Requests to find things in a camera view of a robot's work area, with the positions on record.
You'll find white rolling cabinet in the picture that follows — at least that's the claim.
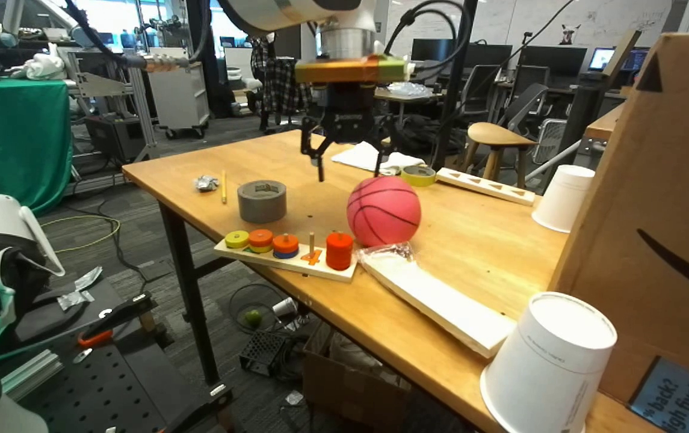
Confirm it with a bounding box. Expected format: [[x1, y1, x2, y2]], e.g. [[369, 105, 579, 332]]
[[147, 59, 211, 140]]

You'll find black orange clamp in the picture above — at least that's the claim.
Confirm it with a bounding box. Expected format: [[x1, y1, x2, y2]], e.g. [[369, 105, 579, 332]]
[[76, 291, 159, 350]]

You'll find aluminium frame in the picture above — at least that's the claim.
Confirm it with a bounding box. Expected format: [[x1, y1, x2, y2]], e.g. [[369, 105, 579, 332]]
[[57, 47, 160, 195]]

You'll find row of monitors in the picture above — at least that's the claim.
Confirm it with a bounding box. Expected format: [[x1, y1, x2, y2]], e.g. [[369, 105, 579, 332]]
[[410, 38, 589, 80]]

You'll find white paper cup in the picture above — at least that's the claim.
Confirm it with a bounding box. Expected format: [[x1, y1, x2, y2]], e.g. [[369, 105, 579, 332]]
[[480, 292, 619, 433], [531, 164, 596, 234]]

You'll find wooden stool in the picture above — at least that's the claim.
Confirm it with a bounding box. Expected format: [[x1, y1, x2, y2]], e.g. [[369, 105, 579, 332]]
[[460, 121, 539, 189]]

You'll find pink basketball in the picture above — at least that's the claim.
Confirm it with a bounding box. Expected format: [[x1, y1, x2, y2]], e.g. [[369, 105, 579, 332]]
[[347, 176, 422, 248]]

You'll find small white cup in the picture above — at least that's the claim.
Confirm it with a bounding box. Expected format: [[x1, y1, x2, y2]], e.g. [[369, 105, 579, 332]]
[[271, 297, 299, 319]]

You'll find blue printed card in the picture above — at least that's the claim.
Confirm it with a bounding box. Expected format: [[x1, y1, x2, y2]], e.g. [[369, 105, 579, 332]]
[[628, 355, 689, 433]]

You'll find black pole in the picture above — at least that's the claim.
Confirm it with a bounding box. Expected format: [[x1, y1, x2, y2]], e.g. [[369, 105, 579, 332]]
[[431, 0, 480, 170]]

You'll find tall orange ring stack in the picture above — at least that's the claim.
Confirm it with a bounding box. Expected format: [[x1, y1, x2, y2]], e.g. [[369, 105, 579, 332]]
[[325, 231, 354, 272]]

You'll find black plastic crate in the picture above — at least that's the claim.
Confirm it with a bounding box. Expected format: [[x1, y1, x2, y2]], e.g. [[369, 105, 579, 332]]
[[238, 330, 289, 378]]

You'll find orange yellow ring stack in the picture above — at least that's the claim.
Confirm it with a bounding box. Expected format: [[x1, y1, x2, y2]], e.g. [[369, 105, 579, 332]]
[[248, 229, 275, 254]]

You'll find black cable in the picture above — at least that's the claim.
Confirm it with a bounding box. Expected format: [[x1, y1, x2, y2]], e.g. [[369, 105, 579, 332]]
[[65, 194, 161, 283]]

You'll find wooden ring stacker board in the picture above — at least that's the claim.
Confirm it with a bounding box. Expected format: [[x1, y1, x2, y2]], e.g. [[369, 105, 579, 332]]
[[213, 230, 359, 284]]

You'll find foil scrap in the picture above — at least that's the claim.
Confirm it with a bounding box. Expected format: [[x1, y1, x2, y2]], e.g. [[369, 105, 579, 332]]
[[57, 266, 105, 312]]

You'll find grey tape roll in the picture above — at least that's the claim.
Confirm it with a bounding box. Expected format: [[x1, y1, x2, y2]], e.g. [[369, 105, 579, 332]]
[[237, 180, 288, 224]]

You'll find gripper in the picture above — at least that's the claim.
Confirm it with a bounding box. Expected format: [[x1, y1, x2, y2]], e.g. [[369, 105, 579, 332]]
[[300, 82, 406, 183]]

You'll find table with green cloth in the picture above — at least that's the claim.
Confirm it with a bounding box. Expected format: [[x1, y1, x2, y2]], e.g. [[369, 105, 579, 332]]
[[0, 78, 75, 216]]

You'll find wooden shape sorter board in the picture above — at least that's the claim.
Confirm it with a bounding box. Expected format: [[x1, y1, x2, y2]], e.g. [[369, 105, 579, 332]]
[[435, 168, 537, 207]]

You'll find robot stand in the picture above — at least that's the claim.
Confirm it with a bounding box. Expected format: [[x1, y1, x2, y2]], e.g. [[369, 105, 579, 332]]
[[0, 275, 238, 433]]

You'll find yellow cable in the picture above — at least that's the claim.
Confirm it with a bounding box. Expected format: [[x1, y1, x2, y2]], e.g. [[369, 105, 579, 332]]
[[40, 215, 122, 254]]

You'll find orange blue ring stack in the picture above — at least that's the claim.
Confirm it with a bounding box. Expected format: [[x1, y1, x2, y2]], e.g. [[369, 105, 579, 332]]
[[272, 233, 300, 260]]

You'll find plaid garment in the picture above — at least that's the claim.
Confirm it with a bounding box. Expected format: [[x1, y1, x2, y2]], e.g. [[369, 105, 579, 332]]
[[250, 37, 314, 116]]

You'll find brown cardboard box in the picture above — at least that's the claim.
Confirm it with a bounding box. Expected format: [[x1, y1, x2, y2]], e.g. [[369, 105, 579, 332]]
[[301, 324, 412, 431]]

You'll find aluminium rail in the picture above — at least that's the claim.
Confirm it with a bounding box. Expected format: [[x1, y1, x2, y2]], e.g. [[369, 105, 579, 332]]
[[0, 348, 63, 402]]

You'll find row of office chairs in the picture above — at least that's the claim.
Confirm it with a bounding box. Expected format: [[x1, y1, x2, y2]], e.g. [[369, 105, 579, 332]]
[[460, 63, 552, 134]]

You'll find yellow tape roll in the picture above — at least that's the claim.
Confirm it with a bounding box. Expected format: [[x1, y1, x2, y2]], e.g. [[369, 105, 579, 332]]
[[400, 165, 437, 188]]

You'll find white board in plastic wrap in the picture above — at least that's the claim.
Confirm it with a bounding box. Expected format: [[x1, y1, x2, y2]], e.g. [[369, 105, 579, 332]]
[[356, 242, 518, 360]]

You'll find white cloth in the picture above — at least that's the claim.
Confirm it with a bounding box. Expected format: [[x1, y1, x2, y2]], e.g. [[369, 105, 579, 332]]
[[330, 141, 427, 176]]

